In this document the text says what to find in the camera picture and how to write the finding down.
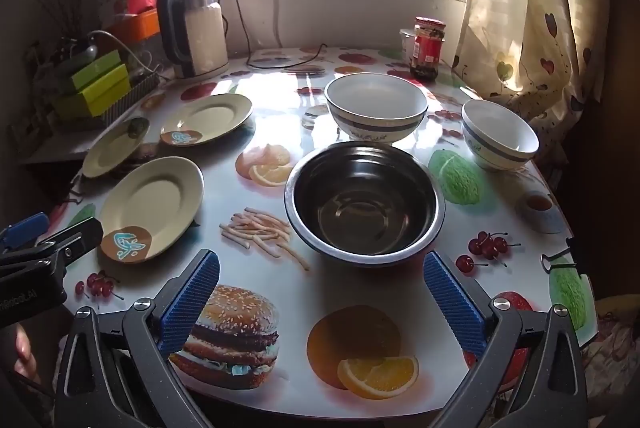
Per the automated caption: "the red-label sauce jar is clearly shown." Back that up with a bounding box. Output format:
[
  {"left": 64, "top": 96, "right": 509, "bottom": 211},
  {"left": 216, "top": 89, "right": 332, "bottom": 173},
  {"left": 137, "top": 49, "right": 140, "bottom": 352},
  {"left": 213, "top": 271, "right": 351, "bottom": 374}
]
[{"left": 409, "top": 16, "right": 447, "bottom": 82}]

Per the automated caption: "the clear glass container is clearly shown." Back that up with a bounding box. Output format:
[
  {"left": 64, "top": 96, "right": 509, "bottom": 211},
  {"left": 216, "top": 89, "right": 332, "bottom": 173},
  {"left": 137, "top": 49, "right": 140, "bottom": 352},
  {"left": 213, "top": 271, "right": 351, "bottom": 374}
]
[{"left": 399, "top": 27, "right": 417, "bottom": 58}]

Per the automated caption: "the stainless steel bowl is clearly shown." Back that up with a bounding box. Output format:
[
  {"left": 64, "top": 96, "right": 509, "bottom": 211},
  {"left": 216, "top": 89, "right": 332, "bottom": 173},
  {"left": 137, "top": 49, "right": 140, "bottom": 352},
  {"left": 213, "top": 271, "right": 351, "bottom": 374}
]
[{"left": 284, "top": 142, "right": 447, "bottom": 268}]

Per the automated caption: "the cream heart-print curtain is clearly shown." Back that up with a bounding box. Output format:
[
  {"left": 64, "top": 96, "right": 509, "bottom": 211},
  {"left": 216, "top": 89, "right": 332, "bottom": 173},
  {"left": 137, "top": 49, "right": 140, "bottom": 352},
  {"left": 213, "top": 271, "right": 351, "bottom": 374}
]
[{"left": 452, "top": 0, "right": 613, "bottom": 169}]

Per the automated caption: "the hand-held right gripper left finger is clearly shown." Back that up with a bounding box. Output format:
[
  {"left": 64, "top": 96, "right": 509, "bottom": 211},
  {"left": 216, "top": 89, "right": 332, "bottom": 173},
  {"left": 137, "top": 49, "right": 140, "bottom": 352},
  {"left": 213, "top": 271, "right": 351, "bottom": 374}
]
[{"left": 54, "top": 249, "right": 221, "bottom": 428}]

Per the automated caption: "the patterned cloth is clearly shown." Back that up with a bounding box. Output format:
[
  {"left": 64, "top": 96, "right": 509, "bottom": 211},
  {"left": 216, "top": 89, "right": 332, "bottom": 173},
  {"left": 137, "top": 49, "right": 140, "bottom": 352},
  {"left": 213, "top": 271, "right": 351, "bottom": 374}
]
[{"left": 585, "top": 298, "right": 640, "bottom": 409}]

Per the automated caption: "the black power cable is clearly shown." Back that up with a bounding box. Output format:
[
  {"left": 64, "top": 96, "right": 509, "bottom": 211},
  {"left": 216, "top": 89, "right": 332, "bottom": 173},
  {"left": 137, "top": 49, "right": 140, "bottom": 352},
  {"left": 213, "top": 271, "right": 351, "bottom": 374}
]
[{"left": 220, "top": 0, "right": 326, "bottom": 70}]

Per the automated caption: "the white curved cable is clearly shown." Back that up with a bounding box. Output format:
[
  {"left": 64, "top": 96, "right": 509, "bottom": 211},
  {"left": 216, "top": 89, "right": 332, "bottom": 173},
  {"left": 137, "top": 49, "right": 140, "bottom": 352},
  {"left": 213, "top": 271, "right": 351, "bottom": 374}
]
[{"left": 87, "top": 30, "right": 156, "bottom": 74}]

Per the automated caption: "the large white blue-banded bowl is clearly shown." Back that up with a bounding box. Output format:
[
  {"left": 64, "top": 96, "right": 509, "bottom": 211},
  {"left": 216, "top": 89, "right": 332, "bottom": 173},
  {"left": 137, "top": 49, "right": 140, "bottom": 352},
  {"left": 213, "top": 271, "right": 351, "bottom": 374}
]
[{"left": 324, "top": 73, "right": 429, "bottom": 146}]

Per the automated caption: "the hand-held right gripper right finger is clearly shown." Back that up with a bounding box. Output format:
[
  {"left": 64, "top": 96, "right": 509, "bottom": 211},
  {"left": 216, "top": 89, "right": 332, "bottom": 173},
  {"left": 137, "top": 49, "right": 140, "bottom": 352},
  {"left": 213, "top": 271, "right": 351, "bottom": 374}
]
[{"left": 422, "top": 251, "right": 586, "bottom": 428}]

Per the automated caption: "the small white blue-banded bowl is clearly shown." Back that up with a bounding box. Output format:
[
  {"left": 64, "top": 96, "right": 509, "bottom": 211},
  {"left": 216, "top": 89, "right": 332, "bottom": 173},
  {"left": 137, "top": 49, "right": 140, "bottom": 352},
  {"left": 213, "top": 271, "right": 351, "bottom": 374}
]
[{"left": 460, "top": 100, "right": 540, "bottom": 172}]

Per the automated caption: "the white electric kettle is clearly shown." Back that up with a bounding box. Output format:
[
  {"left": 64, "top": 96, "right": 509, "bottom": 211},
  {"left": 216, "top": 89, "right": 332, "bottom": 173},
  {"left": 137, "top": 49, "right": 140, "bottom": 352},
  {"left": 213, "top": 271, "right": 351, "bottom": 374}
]
[{"left": 156, "top": 0, "right": 231, "bottom": 80}]

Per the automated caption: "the orange box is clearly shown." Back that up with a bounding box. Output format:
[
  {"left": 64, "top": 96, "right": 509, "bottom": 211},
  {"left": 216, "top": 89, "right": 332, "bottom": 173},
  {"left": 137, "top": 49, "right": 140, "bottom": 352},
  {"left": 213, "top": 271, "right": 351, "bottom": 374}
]
[{"left": 111, "top": 8, "right": 162, "bottom": 44}]

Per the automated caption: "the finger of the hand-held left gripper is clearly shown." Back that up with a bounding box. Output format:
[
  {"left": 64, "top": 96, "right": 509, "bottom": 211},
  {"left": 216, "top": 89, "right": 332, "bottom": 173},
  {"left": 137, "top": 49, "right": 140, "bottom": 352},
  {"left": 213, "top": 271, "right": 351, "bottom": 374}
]
[
  {"left": 0, "top": 212, "right": 51, "bottom": 255},
  {"left": 0, "top": 216, "right": 104, "bottom": 270}
]

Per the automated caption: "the dark green round object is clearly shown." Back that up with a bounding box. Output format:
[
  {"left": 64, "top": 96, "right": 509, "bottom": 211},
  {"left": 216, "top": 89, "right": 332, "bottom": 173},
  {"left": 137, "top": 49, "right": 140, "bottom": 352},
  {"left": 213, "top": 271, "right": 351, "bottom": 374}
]
[{"left": 60, "top": 36, "right": 101, "bottom": 62}]

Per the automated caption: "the grey ribbed tray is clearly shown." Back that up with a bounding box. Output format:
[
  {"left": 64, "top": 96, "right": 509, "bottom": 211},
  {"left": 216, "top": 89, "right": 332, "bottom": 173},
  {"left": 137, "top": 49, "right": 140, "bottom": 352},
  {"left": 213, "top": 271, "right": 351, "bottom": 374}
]
[{"left": 112, "top": 71, "right": 161, "bottom": 109}]

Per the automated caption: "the cream plate with brown emblem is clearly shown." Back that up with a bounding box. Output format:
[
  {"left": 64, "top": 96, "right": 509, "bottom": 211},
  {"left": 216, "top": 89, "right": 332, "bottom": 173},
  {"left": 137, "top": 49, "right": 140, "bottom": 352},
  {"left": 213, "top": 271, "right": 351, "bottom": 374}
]
[
  {"left": 81, "top": 117, "right": 151, "bottom": 179},
  {"left": 99, "top": 155, "right": 205, "bottom": 265},
  {"left": 160, "top": 93, "right": 254, "bottom": 148}
]

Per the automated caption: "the person's left hand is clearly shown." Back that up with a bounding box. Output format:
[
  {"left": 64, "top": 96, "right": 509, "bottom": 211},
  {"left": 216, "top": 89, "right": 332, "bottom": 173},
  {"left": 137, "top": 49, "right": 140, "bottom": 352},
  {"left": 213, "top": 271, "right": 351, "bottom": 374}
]
[{"left": 12, "top": 322, "right": 45, "bottom": 386}]

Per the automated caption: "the food-print plastic tablecloth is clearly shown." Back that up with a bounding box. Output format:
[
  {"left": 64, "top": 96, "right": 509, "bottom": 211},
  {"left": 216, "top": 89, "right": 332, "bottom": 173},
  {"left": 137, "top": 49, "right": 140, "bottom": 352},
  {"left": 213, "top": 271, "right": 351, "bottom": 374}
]
[{"left": 37, "top": 43, "right": 601, "bottom": 419}]

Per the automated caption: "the black binder clip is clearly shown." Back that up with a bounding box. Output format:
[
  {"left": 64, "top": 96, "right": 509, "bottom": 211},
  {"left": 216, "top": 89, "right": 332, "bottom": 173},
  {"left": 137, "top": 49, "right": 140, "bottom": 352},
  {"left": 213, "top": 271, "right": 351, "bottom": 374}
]
[{"left": 539, "top": 237, "right": 591, "bottom": 276}]

